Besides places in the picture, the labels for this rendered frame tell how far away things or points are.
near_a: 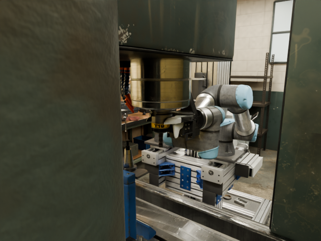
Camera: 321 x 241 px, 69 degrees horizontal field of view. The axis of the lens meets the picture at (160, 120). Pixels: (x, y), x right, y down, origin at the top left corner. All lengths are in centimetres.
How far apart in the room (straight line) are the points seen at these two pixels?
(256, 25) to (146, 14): 498
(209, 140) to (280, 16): 454
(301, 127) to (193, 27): 78
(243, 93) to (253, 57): 414
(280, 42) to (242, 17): 92
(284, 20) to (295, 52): 409
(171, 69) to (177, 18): 13
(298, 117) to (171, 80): 73
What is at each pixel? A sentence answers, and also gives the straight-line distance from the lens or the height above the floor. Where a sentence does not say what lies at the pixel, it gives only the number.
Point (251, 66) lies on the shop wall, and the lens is 528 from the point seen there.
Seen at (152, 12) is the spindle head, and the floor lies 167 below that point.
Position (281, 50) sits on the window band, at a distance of 518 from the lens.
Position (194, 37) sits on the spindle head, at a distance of 53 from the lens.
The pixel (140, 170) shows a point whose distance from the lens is 90.
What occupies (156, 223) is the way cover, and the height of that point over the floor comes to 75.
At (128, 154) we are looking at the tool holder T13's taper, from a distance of 89.
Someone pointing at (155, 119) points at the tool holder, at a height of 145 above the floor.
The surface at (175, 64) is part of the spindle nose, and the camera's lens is 56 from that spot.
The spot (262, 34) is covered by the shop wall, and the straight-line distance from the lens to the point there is 529.
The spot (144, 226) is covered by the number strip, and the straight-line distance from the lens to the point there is 106.
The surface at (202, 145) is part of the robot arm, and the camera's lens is 87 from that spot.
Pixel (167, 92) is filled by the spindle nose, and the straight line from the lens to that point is 56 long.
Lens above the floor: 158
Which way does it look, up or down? 12 degrees down
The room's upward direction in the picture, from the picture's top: straight up
